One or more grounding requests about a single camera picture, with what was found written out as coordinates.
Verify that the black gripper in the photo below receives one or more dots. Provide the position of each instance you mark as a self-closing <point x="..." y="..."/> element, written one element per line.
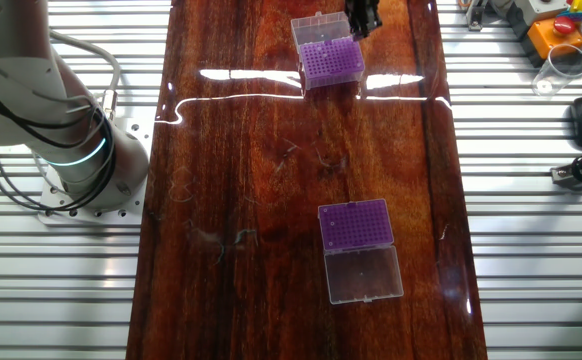
<point x="362" y="6"/>

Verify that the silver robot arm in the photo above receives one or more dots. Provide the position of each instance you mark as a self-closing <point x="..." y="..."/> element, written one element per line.
<point x="21" y="75"/>

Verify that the tall purple pipette tip box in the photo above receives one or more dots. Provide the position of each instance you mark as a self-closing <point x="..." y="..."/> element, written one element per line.
<point x="331" y="67"/>

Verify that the flat purple pipette tip holder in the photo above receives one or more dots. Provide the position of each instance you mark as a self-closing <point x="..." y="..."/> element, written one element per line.
<point x="351" y="232"/>

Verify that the grey button box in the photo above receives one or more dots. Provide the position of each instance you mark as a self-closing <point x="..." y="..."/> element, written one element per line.
<point x="541" y="12"/>

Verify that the orange emergency stop box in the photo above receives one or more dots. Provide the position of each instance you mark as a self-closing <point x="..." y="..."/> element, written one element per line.
<point x="553" y="42"/>

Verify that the clear plastic cup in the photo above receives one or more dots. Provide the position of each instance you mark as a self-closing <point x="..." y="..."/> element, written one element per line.
<point x="566" y="65"/>

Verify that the colourful plastic toy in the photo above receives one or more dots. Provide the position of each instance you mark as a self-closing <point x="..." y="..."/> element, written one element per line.
<point x="578" y="9"/>

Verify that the silver bracket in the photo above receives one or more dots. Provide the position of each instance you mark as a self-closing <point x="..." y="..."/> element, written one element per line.
<point x="475" y="17"/>

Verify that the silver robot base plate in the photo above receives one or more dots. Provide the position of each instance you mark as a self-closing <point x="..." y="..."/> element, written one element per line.
<point x="138" y="135"/>

